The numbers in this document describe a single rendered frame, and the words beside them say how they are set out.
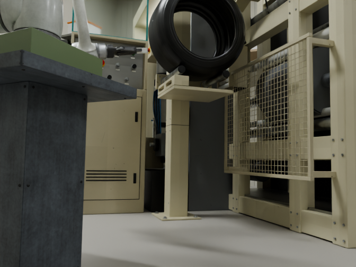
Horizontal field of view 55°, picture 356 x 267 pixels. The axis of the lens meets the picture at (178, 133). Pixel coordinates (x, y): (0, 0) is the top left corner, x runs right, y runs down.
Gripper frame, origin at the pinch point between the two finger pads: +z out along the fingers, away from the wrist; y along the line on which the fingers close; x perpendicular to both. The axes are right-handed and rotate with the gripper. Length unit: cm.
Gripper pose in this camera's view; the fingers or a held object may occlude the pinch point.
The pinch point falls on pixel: (141, 50)
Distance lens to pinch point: 205.6
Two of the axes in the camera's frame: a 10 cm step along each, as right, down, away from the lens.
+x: 1.1, 9.9, -0.3
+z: 9.4, -1.0, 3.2
